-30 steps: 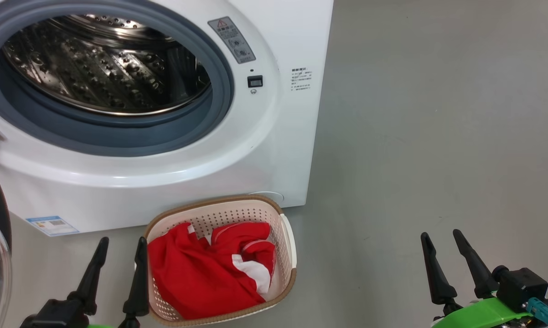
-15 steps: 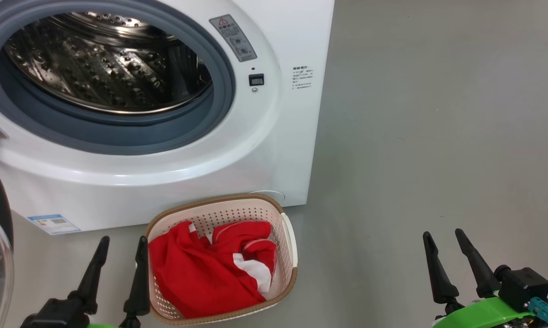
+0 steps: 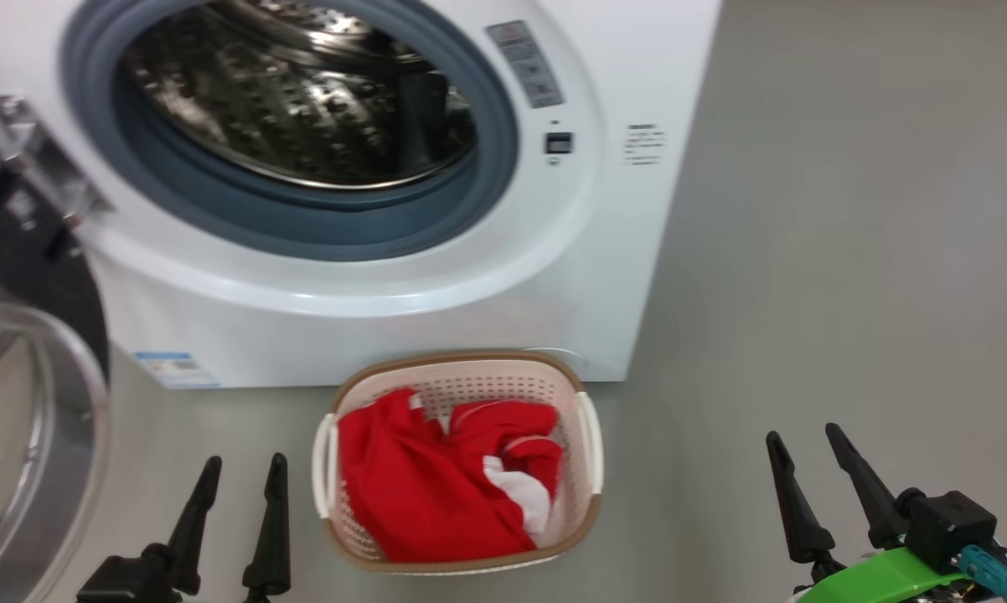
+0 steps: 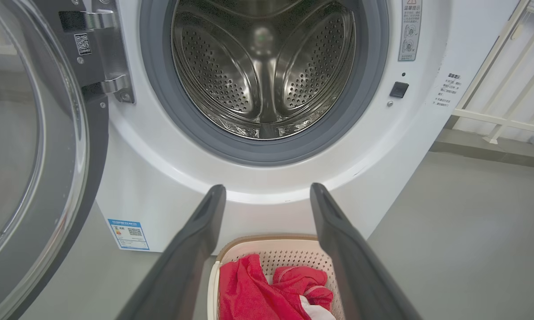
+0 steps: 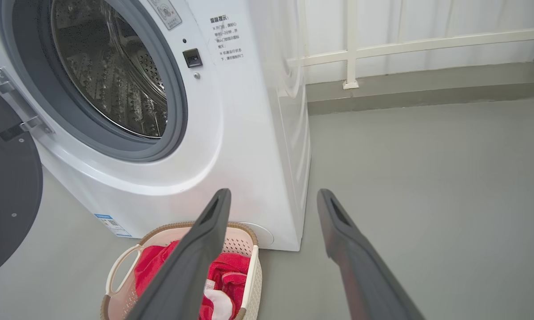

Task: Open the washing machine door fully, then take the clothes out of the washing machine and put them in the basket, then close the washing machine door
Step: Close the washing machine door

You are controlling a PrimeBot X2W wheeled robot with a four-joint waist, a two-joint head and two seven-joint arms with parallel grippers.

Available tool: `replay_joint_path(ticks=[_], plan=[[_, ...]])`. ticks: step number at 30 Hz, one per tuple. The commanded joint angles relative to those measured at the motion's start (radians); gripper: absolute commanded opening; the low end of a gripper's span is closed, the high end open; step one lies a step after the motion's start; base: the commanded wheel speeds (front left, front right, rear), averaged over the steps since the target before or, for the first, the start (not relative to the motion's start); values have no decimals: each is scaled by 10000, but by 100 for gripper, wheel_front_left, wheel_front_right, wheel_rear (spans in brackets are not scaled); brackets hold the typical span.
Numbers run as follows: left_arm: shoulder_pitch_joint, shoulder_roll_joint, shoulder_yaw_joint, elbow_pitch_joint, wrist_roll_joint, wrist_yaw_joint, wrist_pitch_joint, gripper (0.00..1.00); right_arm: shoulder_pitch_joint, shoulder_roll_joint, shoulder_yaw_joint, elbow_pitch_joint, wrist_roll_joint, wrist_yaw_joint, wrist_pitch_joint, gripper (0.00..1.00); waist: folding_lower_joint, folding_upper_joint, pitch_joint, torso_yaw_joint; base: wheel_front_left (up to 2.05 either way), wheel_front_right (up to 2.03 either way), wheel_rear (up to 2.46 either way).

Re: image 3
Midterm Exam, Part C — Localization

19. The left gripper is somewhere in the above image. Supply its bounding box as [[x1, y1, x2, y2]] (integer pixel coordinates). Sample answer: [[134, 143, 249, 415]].
[[76, 453, 292, 603]]

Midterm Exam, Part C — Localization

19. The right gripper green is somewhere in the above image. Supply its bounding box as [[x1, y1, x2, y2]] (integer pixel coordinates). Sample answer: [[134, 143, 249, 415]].
[[765, 422, 986, 603]]

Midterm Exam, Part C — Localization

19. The red and white garment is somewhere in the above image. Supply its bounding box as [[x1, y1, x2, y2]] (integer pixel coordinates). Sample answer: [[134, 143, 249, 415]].
[[338, 388, 565, 564]]

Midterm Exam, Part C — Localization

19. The black-rimmed glass washer door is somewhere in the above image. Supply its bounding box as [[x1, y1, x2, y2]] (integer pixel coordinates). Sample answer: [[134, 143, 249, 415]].
[[0, 134, 111, 603]]

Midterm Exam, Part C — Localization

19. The white front-load washing machine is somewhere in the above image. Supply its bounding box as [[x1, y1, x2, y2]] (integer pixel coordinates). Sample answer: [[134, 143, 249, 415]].
[[0, 0, 722, 390]]

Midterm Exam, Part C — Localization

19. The cream perforated basket brown rim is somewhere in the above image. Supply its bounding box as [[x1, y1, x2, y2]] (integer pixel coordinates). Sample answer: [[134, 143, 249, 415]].
[[312, 350, 605, 576]]

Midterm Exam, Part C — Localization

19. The metal door hinge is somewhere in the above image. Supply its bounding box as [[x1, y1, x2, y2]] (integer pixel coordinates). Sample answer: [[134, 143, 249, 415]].
[[0, 94, 115, 260]]

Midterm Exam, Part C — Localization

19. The stainless steel washer drum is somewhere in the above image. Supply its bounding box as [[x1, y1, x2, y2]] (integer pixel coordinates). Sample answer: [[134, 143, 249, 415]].
[[122, 0, 478, 189]]

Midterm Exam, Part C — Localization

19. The blue energy label sticker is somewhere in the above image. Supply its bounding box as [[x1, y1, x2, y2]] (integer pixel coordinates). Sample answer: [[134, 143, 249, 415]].
[[133, 352, 219, 390]]

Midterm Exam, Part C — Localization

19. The round filter cover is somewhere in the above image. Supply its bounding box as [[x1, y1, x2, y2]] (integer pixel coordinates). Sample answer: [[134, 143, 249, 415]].
[[520, 347, 588, 378]]

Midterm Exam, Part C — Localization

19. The grey warning sticker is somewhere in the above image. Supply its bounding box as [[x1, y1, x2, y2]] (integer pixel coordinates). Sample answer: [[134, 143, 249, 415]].
[[485, 20, 565, 110]]

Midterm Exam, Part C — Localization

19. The teal cable connector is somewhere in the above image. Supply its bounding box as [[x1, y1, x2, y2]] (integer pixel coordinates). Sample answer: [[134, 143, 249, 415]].
[[958, 544, 1007, 597]]

